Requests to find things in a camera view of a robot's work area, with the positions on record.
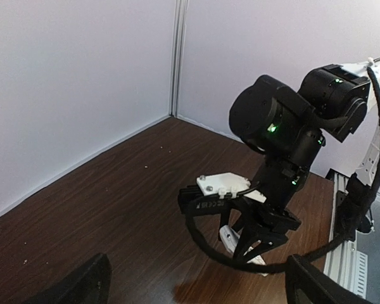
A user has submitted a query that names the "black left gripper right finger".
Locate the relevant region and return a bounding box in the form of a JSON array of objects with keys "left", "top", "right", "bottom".
[{"left": 286, "top": 255, "right": 369, "bottom": 304}]

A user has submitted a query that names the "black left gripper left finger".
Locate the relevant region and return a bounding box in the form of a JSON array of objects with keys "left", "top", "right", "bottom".
[{"left": 25, "top": 253, "right": 110, "bottom": 303}]

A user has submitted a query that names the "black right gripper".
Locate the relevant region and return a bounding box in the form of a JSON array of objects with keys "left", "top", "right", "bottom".
[{"left": 217, "top": 193, "right": 301, "bottom": 263}]

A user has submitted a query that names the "white remote control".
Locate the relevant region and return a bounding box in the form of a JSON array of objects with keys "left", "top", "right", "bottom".
[{"left": 220, "top": 225, "right": 267, "bottom": 269}]

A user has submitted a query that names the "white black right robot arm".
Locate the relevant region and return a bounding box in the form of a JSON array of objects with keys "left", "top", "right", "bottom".
[{"left": 229, "top": 58, "right": 380, "bottom": 263}]

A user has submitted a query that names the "front aluminium rail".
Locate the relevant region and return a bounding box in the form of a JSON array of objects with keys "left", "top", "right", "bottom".
[{"left": 322, "top": 169, "right": 380, "bottom": 298}]

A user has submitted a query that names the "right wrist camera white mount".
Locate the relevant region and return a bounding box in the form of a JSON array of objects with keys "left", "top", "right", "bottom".
[{"left": 177, "top": 172, "right": 266, "bottom": 216}]

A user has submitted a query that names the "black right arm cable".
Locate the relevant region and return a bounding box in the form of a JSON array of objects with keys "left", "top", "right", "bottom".
[{"left": 185, "top": 66, "right": 380, "bottom": 275}]

